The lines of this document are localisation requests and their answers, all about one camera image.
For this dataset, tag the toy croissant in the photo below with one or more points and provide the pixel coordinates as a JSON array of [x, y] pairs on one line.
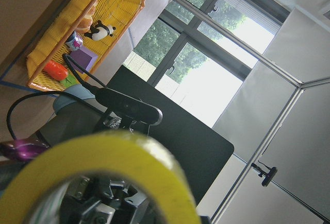
[[87, 20]]

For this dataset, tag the black webcam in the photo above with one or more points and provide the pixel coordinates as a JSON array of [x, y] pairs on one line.
[[131, 107]]

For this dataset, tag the black clamp on frame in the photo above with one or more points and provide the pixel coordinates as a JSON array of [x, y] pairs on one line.
[[268, 176]]

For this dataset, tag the small pink drink can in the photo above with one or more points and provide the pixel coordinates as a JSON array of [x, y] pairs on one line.
[[74, 41]]

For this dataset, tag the purple foam cube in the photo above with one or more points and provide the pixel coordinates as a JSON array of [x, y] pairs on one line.
[[84, 57]]

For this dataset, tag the orange toy carrot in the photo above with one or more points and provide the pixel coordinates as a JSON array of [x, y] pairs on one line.
[[60, 73]]

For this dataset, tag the panda figurine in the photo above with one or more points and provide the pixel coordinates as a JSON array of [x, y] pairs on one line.
[[100, 31]]

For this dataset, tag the yellow woven tray basket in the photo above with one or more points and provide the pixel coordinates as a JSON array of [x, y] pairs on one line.
[[51, 46]]

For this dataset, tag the yellow packing tape roll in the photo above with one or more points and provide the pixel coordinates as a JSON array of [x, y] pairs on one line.
[[135, 157]]

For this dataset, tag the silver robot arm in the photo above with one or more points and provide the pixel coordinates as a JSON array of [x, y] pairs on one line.
[[72, 118]]

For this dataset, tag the black panel screen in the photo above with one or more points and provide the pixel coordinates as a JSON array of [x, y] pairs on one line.
[[201, 152]]

